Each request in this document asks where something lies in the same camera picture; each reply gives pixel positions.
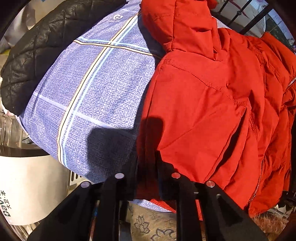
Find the black iron bed frame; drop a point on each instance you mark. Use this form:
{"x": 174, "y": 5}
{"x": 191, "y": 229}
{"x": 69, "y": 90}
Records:
{"x": 238, "y": 14}

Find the floral patterned rug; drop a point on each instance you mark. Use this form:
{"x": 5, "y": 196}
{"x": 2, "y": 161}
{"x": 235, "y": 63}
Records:
{"x": 148, "y": 224}

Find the black quilted jacket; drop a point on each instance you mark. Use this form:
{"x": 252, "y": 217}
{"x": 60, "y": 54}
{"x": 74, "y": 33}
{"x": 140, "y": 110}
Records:
{"x": 38, "y": 49}

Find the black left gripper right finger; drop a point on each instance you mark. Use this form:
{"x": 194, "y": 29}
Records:
{"x": 203, "y": 210}

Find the white cylindrical bin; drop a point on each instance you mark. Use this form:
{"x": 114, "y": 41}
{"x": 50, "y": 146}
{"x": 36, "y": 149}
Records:
{"x": 33, "y": 183}

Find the blue plaid bed sheet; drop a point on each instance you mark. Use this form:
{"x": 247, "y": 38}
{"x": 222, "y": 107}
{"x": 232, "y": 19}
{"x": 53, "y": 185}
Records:
{"x": 86, "y": 110}

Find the red puffer jacket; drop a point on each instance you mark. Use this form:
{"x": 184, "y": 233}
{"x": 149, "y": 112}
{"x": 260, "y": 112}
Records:
{"x": 220, "y": 106}

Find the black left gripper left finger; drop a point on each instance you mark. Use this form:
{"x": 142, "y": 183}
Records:
{"x": 91, "y": 211}

